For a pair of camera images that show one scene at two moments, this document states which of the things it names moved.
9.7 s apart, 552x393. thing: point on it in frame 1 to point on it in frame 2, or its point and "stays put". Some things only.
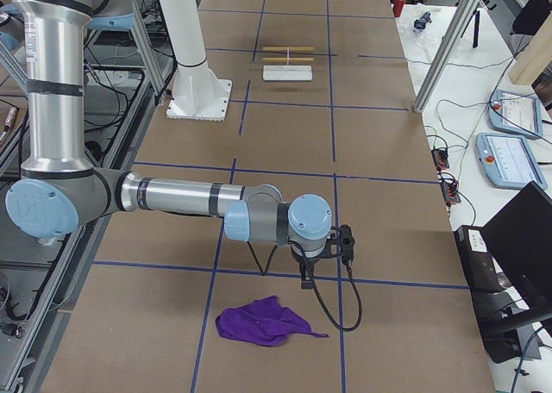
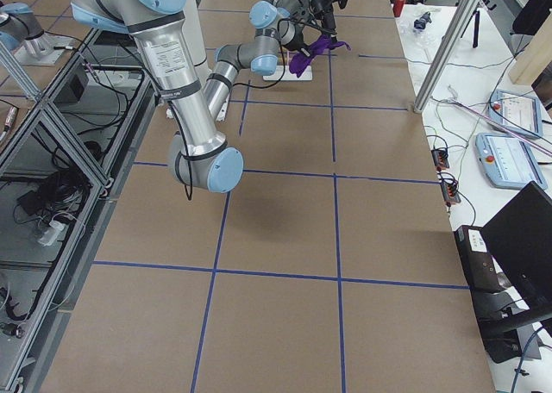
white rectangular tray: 287,72 stays put
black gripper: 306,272 to 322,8
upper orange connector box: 441,159 stays put
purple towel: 263,321 to 299,63
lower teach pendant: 507,160 stays put
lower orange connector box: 449,192 stays put
